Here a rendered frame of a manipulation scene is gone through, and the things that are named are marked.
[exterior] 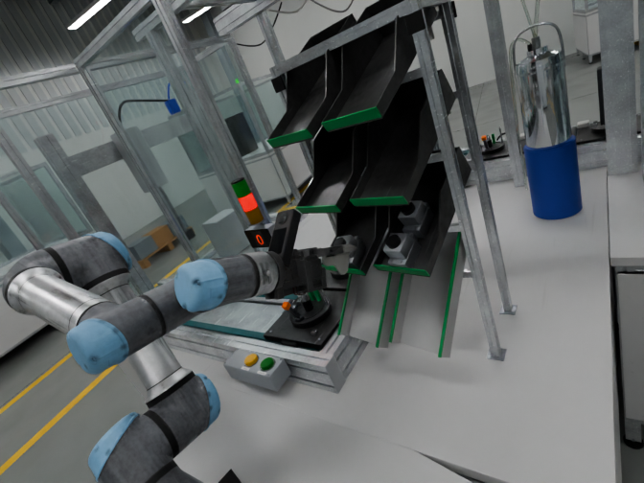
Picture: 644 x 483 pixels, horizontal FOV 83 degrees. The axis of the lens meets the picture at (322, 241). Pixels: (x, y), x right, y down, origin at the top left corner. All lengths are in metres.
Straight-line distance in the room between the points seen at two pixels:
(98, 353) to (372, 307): 0.62
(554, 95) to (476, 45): 9.90
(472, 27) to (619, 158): 9.63
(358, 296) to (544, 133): 0.85
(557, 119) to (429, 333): 0.87
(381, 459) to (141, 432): 0.50
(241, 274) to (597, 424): 0.72
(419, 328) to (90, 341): 0.65
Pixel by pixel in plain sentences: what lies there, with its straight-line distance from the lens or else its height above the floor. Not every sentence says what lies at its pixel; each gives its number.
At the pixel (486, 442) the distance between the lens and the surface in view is 0.89.
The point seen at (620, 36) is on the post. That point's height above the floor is 1.36.
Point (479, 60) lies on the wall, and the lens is 11.33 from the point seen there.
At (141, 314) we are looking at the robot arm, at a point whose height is 1.40.
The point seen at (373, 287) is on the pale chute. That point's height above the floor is 1.09.
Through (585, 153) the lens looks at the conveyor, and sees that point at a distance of 1.94.
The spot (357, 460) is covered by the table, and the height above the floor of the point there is 0.86.
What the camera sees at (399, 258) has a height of 1.23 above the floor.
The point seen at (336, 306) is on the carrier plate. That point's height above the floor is 0.97.
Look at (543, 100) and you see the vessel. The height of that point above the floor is 1.29.
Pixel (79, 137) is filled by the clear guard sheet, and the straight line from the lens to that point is 2.28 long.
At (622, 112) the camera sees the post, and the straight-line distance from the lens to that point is 1.79.
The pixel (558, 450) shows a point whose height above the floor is 0.86.
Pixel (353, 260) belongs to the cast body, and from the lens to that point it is 0.82.
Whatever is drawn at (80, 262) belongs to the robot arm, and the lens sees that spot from 0.96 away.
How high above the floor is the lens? 1.60
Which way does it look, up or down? 22 degrees down
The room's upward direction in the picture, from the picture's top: 23 degrees counter-clockwise
